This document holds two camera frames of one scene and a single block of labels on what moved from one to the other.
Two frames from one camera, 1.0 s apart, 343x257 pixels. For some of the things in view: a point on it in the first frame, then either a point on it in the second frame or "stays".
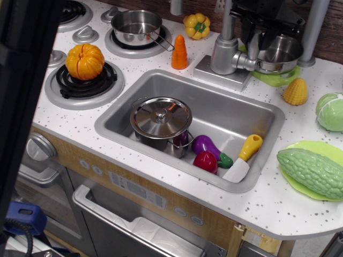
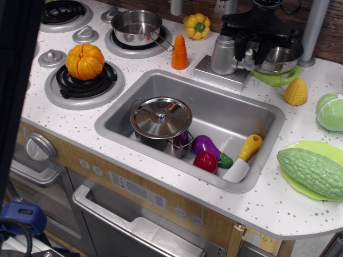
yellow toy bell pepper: x=196 y=25 stays
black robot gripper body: x=276 y=13 to x=260 y=22
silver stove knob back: x=107 y=15 stays
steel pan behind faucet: x=281 y=57 stays
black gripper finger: x=266 y=37 to x=263 y=51
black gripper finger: x=247 y=30 to x=240 y=44
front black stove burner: x=65 y=91 stays
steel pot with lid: x=161 y=123 stays
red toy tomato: x=207 y=160 stays
